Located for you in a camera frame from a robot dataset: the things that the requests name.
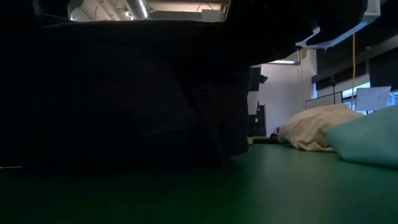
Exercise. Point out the dark grey shorts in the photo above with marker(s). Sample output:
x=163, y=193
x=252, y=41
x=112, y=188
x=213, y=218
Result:
x=124, y=93

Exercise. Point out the grey office partition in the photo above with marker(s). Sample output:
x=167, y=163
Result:
x=323, y=101

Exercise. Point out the white board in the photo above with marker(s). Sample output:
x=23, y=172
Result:
x=373, y=98

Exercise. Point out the narrow shiny round duct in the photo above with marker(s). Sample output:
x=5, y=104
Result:
x=138, y=7

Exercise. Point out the black equipment cabinet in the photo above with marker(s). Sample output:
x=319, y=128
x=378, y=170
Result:
x=260, y=124

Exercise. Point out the ceiling tube light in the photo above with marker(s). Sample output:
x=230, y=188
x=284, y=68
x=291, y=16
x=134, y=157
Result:
x=283, y=62

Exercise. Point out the beige folded garment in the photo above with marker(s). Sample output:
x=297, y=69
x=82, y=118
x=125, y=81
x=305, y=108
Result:
x=311, y=130

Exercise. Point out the rectangular metal ceiling duct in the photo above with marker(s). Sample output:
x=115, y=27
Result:
x=371, y=9

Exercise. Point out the green table mat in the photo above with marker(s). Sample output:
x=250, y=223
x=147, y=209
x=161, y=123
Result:
x=295, y=193

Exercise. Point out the light blue shorts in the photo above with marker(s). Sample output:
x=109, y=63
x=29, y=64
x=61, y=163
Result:
x=370, y=137

